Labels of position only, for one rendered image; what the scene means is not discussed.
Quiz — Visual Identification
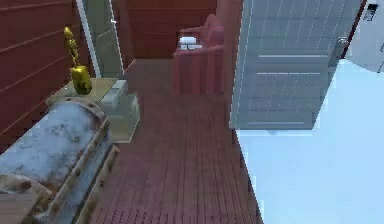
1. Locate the gold statuette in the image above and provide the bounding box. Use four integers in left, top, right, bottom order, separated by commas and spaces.
63, 26, 93, 96

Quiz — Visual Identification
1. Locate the white open book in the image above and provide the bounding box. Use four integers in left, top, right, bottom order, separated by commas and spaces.
178, 36, 204, 51

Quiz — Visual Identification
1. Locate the grey blue wooden chest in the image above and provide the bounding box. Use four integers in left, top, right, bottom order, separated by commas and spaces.
0, 96, 121, 224

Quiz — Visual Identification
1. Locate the white panelled room door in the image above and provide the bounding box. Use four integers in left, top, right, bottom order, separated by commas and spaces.
228, 0, 368, 131

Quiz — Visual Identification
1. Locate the tall pale green mirror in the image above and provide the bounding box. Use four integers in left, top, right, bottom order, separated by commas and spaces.
75, 0, 125, 79

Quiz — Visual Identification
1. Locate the pale green side table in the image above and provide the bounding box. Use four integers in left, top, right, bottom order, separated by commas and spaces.
46, 77, 141, 144

